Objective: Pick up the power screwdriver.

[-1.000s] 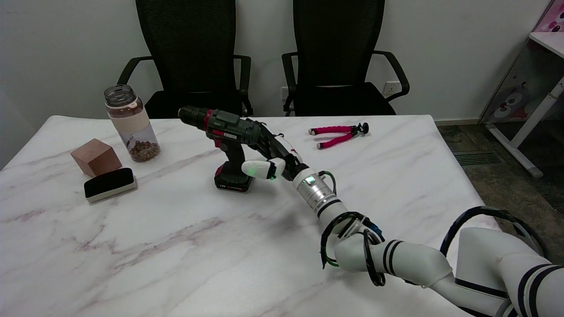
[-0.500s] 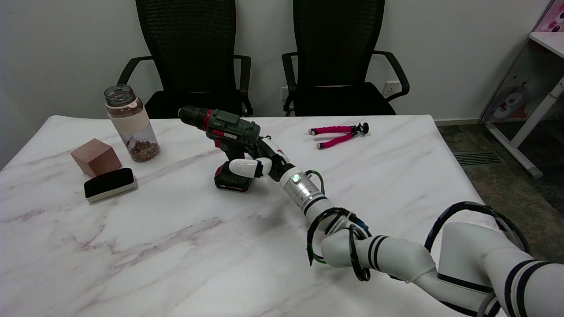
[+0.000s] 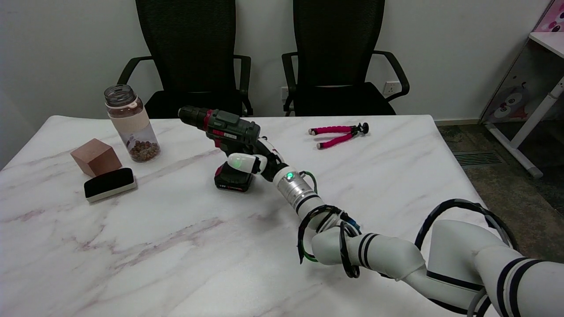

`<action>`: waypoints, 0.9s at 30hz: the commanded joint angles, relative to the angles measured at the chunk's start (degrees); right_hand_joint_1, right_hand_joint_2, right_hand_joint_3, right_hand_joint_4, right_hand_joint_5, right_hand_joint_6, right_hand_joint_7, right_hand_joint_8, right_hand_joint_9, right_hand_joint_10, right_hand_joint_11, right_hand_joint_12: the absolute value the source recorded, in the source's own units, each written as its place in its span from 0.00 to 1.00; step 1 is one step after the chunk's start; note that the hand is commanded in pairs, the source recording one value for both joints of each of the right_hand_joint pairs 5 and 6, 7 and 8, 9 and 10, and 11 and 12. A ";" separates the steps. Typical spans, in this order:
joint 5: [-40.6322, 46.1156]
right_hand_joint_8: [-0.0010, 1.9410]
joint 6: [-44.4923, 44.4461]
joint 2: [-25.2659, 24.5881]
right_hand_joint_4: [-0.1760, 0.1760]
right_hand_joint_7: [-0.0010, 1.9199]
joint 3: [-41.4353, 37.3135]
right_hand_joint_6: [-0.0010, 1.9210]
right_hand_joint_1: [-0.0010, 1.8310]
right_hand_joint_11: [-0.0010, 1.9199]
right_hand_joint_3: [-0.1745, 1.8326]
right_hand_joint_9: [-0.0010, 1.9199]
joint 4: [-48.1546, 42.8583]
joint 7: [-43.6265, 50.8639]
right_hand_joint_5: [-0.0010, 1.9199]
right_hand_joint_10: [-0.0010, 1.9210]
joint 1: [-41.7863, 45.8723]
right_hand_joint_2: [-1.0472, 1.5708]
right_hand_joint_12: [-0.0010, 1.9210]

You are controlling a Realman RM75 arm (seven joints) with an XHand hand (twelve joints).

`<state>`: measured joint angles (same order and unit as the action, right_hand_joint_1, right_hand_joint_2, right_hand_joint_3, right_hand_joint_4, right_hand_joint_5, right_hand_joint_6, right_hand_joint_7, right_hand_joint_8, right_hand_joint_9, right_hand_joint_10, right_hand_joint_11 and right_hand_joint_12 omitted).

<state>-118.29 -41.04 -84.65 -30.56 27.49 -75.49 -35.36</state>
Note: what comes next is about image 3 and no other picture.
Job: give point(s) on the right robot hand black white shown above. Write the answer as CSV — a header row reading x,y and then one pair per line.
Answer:
x,y
264,160

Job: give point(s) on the green red power screwdriver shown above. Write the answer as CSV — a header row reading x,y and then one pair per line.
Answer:
x,y
229,127

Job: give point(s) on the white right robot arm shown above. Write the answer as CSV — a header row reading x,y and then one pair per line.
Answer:
x,y
383,253

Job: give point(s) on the pink flexible mini tripod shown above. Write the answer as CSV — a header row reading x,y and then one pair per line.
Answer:
x,y
335,130

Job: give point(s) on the black mesh office chair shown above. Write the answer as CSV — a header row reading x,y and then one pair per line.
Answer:
x,y
339,53
189,53

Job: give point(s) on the glass jar with nuts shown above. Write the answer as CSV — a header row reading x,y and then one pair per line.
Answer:
x,y
132,125

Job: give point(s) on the black white board eraser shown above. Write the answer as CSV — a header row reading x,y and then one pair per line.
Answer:
x,y
109,182

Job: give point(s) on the brown cube block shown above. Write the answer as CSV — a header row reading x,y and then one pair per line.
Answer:
x,y
96,157

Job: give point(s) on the floor vent grille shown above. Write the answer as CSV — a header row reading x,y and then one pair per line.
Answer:
x,y
478,158

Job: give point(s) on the cartoon owl printed panel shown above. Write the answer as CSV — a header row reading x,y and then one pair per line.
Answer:
x,y
511,105

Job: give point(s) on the white desk with leg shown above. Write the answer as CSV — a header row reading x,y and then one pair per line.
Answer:
x,y
551,42

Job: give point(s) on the pink picture board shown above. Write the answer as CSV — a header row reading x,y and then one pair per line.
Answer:
x,y
553,17

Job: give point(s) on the white wall socket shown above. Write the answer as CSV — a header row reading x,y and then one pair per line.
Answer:
x,y
284,93
391,88

